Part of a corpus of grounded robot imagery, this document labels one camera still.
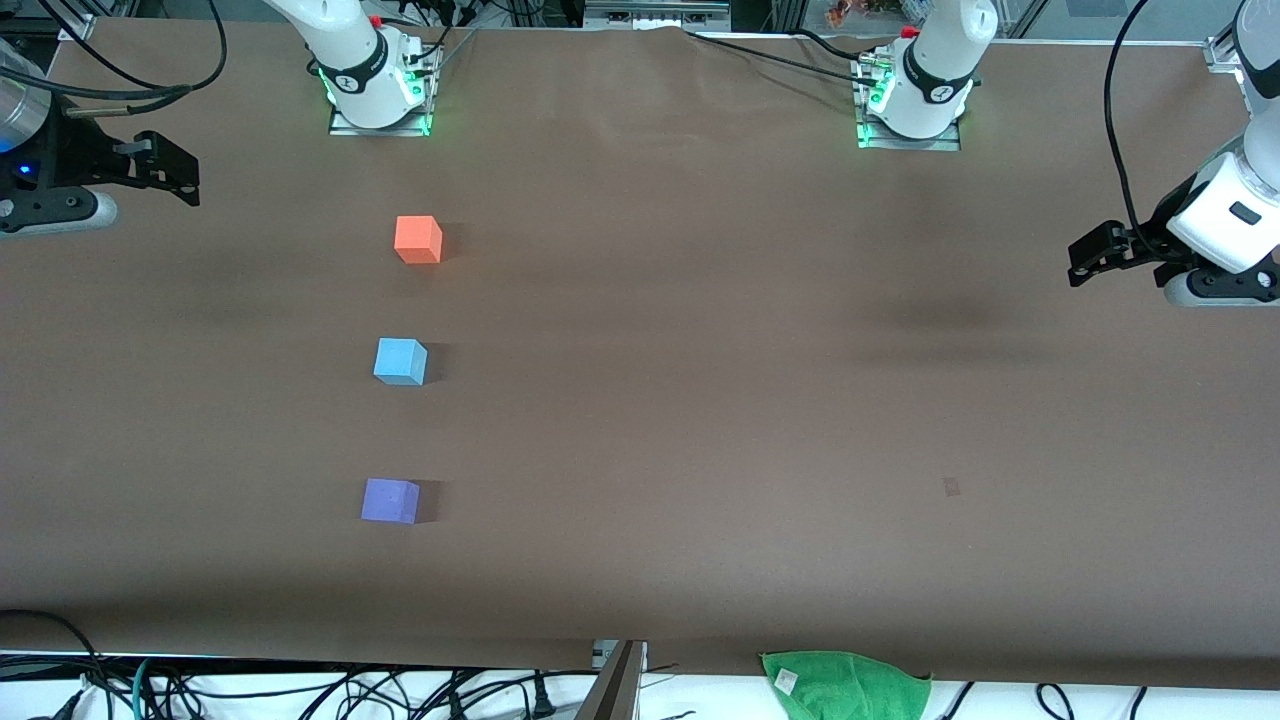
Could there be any orange cube block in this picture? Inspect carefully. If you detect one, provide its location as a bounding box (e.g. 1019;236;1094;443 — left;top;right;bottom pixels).
394;215;444;265

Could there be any black cable on table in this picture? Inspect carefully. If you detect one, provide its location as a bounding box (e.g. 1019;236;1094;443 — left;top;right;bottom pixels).
685;30;883;87

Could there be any aluminium frame profile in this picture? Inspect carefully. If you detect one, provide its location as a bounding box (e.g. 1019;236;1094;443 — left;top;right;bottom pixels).
583;0;733;31

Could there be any thick black floor cable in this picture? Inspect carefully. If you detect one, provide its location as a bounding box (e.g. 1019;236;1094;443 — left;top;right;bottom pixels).
0;609;117;720

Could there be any grey metal post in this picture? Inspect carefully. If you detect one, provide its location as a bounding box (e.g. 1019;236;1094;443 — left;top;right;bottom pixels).
573;640;647;720

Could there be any purple cube block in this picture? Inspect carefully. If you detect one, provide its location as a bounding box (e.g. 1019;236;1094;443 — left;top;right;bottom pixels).
361;478;421;526

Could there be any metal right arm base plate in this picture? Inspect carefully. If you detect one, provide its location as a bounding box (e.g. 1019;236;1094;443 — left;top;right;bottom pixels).
328;45;433;138

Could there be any green cloth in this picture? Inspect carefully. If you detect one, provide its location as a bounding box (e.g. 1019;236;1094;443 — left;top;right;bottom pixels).
760;650;933;720

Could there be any blue cube block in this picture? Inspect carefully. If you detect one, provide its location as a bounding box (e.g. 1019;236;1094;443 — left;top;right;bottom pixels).
373;337;429;388

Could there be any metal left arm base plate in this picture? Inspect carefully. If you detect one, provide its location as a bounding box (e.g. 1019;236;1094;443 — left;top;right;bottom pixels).
855;55;963;153

